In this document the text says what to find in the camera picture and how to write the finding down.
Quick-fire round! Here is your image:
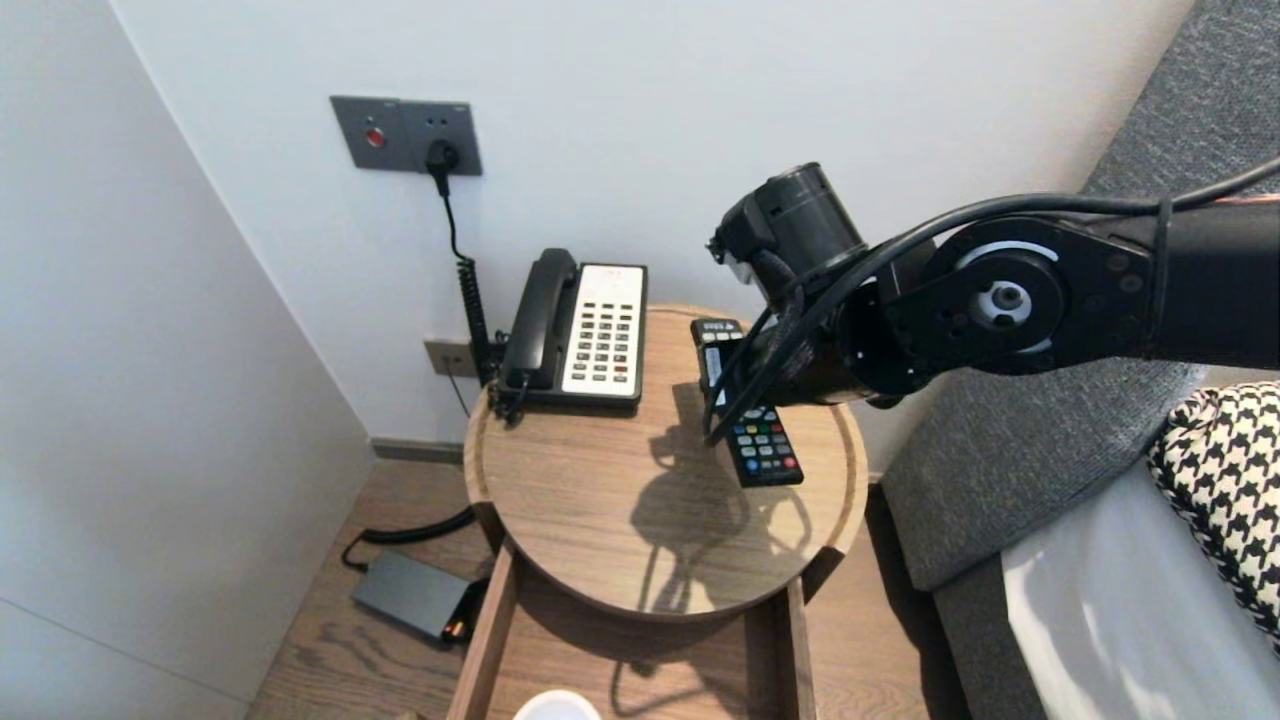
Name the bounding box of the grey fabric bed frame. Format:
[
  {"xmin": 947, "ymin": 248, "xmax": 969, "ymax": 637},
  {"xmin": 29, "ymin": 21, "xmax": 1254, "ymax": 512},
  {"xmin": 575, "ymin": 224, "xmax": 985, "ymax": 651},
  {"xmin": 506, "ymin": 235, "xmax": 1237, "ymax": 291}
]
[{"xmin": 932, "ymin": 555, "xmax": 1051, "ymax": 720}]

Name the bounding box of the black coiled power cable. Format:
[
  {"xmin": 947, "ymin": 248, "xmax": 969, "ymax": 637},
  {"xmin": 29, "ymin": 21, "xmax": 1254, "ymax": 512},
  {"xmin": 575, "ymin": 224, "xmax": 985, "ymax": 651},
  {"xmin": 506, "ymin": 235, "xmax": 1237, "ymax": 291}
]
[{"xmin": 342, "ymin": 143, "xmax": 496, "ymax": 576}]

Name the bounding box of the black white houndstooth pillow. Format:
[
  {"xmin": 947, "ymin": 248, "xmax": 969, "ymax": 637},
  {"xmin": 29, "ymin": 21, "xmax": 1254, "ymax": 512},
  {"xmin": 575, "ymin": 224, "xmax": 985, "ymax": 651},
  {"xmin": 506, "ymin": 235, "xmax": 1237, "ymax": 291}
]
[{"xmin": 1143, "ymin": 380, "xmax": 1280, "ymax": 661}]

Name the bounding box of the round wooden bedside table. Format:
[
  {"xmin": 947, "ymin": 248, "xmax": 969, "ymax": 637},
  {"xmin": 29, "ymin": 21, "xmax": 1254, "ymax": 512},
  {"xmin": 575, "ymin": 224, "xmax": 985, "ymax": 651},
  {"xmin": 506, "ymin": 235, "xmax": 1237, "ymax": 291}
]
[{"xmin": 462, "ymin": 305, "xmax": 869, "ymax": 623}]

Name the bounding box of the grey fabric headboard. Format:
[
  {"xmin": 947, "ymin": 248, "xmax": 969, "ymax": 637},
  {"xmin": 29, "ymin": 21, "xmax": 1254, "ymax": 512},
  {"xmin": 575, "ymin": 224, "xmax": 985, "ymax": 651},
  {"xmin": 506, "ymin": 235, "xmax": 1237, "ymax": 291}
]
[{"xmin": 880, "ymin": 0, "xmax": 1280, "ymax": 593}]

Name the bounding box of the black telephone handset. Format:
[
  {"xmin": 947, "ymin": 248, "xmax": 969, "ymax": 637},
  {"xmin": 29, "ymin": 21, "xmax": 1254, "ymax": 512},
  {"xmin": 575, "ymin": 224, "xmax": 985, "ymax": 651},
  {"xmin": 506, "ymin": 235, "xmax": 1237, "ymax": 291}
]
[{"xmin": 498, "ymin": 250, "xmax": 578, "ymax": 393}]

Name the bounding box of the black TV remote control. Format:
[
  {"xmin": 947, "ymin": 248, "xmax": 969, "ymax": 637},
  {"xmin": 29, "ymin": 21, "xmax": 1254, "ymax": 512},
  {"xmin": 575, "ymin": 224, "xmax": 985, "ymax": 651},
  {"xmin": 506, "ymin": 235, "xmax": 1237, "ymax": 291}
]
[{"xmin": 690, "ymin": 318, "xmax": 804, "ymax": 488}]

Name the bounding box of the curved front wooden drawer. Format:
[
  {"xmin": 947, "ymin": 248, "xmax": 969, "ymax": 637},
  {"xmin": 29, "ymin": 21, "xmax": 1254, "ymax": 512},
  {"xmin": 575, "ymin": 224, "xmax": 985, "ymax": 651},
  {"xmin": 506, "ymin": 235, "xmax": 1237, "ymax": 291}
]
[{"xmin": 447, "ymin": 540, "xmax": 817, "ymax": 720}]

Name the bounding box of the white bed sheet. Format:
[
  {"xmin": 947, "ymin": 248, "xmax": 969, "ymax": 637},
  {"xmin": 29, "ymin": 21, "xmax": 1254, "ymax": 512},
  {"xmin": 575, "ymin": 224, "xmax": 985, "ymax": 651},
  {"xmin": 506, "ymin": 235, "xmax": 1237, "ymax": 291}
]
[{"xmin": 1000, "ymin": 455, "xmax": 1280, "ymax": 720}]

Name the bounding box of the grey switch plate red button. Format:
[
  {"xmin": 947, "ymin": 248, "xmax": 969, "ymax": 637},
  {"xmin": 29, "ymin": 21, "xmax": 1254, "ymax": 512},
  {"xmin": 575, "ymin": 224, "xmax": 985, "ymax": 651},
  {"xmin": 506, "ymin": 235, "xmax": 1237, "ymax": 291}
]
[{"xmin": 331, "ymin": 97, "xmax": 406, "ymax": 175}]

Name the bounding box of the small grey wall jack plate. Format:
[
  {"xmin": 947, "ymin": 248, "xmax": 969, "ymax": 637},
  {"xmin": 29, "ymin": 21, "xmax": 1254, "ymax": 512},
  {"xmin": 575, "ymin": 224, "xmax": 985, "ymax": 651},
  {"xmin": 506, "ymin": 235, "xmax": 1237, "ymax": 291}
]
[{"xmin": 423, "ymin": 339, "xmax": 481, "ymax": 382}]

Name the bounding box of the white round puck device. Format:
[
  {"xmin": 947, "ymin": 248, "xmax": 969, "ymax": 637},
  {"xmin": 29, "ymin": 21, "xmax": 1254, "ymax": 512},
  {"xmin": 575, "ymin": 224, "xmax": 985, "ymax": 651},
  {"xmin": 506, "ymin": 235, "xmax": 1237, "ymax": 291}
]
[{"xmin": 512, "ymin": 690, "xmax": 601, "ymax": 720}]

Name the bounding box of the black curly handset cord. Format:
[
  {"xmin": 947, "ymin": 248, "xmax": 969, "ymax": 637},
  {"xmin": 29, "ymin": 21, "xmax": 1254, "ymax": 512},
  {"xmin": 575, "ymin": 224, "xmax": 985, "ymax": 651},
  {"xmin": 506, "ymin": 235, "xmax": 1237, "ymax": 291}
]
[{"xmin": 488, "ymin": 372, "xmax": 529, "ymax": 426}]

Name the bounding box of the grey wall socket plate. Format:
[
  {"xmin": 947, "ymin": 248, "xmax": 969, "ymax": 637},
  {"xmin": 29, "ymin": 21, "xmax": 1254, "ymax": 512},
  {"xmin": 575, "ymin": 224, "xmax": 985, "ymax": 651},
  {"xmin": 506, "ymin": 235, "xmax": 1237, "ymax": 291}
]
[{"xmin": 398, "ymin": 102, "xmax": 484, "ymax": 179}]

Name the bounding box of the grey power adapter box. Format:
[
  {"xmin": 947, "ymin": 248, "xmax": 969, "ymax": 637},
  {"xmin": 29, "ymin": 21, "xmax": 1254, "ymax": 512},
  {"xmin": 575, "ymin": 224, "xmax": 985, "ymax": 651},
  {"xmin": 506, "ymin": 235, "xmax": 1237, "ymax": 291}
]
[{"xmin": 350, "ymin": 552, "xmax": 473, "ymax": 644}]

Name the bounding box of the smooth black arm cable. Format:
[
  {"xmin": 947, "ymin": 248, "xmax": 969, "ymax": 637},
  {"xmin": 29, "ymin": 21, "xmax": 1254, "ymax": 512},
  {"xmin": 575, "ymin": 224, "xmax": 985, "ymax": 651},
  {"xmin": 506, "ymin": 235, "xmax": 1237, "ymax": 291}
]
[{"xmin": 700, "ymin": 155, "xmax": 1280, "ymax": 448}]

